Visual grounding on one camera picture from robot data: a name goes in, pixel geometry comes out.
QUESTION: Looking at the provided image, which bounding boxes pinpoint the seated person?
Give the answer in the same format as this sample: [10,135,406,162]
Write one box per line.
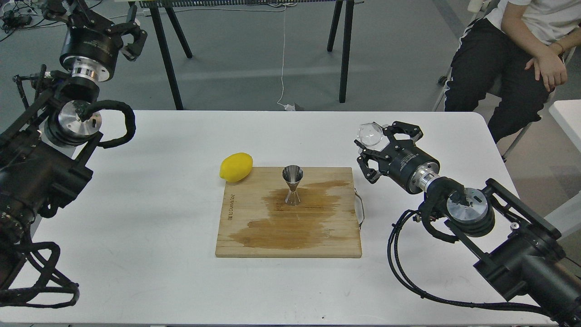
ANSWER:
[444,0,581,144]

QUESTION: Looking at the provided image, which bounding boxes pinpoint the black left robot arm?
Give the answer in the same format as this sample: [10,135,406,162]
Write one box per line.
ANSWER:
[0,0,147,308]

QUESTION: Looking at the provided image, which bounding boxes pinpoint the steel jigger measuring cup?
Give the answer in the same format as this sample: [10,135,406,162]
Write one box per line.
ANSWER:
[282,165,304,206]

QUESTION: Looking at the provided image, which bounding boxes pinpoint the black-legged background table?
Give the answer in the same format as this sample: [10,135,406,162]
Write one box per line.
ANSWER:
[138,0,357,110]

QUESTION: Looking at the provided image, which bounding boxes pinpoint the floor cables and adapter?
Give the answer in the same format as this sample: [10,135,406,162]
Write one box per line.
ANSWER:
[0,0,103,44]

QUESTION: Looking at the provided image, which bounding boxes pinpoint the yellow lemon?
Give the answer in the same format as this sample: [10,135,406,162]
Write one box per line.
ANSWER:
[219,153,253,183]

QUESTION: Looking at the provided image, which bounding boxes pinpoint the white hanging cable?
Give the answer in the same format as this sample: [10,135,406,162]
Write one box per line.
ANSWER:
[277,5,305,112]

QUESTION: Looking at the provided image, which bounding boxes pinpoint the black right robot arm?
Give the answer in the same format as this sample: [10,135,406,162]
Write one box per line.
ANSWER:
[355,121,581,327]

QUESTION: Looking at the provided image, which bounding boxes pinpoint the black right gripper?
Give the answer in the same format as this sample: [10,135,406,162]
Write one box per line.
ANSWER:
[355,121,440,194]

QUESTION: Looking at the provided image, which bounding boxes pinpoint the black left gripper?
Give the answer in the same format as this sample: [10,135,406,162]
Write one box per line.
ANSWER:
[42,0,148,83]

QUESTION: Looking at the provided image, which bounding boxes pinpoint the wooden cutting board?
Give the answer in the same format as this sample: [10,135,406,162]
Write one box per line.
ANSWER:
[215,167,362,258]

